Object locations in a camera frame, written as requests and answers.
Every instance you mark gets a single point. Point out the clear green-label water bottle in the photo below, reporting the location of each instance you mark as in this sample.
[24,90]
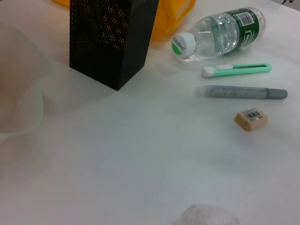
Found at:
[215,35]

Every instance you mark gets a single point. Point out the white paper ball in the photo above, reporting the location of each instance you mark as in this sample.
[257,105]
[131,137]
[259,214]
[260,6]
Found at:
[206,215]

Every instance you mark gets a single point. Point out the black mesh pen holder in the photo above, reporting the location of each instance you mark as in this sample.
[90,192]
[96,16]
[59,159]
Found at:
[105,47]

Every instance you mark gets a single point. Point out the grey glitter pen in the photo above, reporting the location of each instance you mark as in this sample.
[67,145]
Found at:
[234,92]

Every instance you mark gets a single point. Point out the mint green utility knife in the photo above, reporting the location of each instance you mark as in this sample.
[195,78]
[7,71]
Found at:
[234,70]

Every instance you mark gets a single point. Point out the beige eraser with barcode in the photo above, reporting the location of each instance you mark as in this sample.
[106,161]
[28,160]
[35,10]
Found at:
[250,119]

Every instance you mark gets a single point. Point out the clear green glass fruit plate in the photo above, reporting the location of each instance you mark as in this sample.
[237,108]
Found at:
[14,93]

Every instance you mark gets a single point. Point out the yellow plastic bin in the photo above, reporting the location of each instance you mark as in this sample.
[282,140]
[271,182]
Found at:
[173,18]

